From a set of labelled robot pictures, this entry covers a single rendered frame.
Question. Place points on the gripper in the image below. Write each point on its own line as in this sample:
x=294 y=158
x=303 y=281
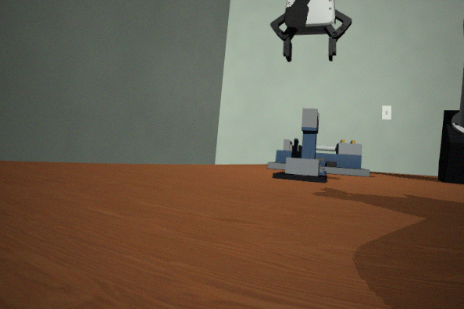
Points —
x=305 y=16

